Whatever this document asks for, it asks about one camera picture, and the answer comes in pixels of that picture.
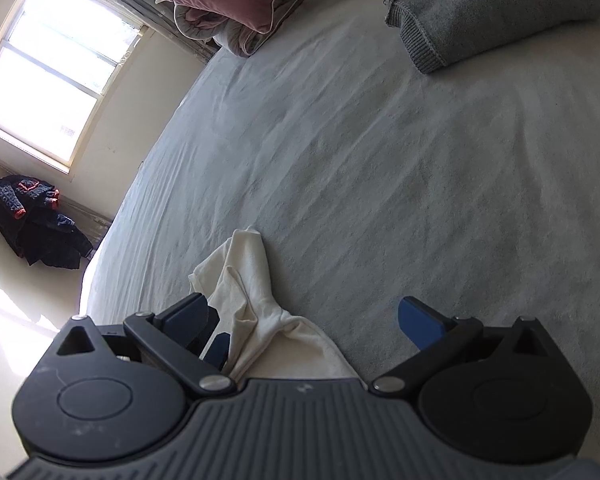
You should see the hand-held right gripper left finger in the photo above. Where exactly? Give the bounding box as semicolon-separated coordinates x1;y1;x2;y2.
55;294;236;400

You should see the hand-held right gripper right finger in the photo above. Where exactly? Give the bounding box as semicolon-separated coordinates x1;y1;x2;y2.
370;297;563;401

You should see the white printed sweatshirt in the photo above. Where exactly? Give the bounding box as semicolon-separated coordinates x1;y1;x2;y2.
189;227;368;391

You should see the bed with grey sheet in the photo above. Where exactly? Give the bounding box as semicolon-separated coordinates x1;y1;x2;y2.
77;0;600;391

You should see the dark hanging jacket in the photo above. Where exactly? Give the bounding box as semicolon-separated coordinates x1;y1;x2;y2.
0;174;95;268

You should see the window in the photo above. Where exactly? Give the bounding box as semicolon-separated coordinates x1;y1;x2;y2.
0;0;156;171

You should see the folded grey quilt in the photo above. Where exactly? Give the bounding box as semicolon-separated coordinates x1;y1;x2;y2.
175;0;361;58

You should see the grey patterned curtain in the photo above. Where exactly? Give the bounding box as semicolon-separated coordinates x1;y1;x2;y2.
40;0;221;63

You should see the grey knitted sweater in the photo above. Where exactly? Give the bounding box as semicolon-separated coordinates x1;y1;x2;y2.
385;0;600;75

